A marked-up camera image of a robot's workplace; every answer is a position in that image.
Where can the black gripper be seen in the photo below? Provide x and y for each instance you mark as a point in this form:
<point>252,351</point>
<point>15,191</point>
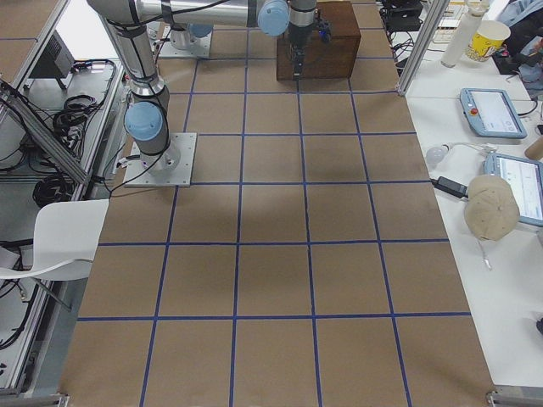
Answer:
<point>297,39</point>

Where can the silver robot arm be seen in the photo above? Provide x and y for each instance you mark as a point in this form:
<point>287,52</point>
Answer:
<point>185,36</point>
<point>126,24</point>

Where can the dark wooden drawer cabinet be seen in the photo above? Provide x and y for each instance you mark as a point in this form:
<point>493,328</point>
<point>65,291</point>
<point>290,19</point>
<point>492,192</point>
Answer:
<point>334,60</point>

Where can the white light bulb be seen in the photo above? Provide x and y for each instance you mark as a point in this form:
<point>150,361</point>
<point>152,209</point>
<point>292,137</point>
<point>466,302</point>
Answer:
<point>436,154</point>

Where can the white cardboard tube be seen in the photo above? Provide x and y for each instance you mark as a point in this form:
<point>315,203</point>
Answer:
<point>468,24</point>

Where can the yellow popcorn cup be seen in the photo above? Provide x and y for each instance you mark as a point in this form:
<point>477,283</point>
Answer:
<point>489,37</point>

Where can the black power adapter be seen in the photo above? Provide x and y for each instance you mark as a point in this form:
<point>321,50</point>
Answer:
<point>450,187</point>

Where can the blue teach pendant far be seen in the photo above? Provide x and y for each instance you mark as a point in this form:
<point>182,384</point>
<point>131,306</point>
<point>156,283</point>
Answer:
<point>490,113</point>

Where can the blue teach pendant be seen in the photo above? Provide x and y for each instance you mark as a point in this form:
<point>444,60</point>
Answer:
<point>525,179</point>
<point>490,113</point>

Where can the grey electronics box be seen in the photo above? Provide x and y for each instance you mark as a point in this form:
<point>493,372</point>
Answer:
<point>56,62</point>

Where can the beige baseball cap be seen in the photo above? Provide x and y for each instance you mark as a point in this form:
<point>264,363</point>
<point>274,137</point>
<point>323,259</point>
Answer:
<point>492,211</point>

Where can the blue teach pendant near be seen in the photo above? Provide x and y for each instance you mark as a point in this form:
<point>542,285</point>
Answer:
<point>525,179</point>

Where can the white plastic chair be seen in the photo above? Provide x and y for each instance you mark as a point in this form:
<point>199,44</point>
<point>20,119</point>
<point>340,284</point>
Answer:
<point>65,241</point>

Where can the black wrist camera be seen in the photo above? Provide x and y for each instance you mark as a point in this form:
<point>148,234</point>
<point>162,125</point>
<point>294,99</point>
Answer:
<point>323,28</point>

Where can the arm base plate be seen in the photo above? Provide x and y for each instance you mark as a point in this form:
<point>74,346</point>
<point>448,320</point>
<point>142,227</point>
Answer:
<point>174,167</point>
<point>166,51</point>

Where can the aluminium frame post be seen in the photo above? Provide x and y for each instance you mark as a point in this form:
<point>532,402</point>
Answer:
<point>430,24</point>

